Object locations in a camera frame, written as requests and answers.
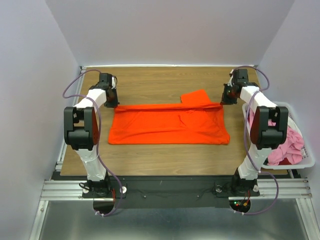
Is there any orange t shirt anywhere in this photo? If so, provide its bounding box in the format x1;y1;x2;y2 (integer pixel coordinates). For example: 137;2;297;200
108;89;230;145

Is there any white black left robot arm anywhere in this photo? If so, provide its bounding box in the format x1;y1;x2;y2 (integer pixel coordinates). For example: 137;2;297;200
63;80;119;198

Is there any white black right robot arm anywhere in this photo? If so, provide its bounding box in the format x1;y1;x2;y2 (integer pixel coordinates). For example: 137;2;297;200
220;82;289;195

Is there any pink t shirt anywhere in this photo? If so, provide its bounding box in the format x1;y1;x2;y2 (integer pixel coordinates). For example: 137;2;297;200
263;117;305;167

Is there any white perforated laundry basket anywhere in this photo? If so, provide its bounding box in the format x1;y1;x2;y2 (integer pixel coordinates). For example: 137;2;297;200
239;102;315;173

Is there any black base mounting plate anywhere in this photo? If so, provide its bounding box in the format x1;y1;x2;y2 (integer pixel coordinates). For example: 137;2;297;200
79;175;260;214

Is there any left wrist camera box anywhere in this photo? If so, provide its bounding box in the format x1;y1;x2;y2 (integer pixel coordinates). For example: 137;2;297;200
99;73;118;88

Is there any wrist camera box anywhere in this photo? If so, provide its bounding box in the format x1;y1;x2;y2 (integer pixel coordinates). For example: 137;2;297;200
228;68;249;86
99;73;118;88

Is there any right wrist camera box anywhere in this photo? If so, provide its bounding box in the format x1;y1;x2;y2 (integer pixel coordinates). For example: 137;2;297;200
228;68;249;86

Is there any aluminium frame rail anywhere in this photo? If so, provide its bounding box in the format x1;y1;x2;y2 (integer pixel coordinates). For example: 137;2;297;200
40;178;313;202

